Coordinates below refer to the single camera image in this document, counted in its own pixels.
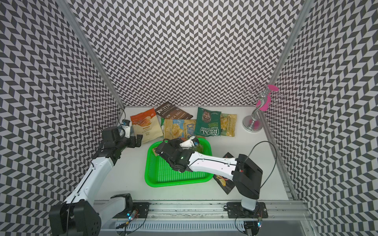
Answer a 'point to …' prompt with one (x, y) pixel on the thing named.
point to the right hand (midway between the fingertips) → (174, 139)
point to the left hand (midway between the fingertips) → (133, 135)
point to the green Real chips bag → (207, 123)
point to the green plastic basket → (159, 173)
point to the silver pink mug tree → (263, 102)
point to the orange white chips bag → (146, 123)
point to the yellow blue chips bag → (176, 128)
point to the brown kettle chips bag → (168, 111)
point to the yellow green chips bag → (228, 124)
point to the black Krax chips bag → (227, 184)
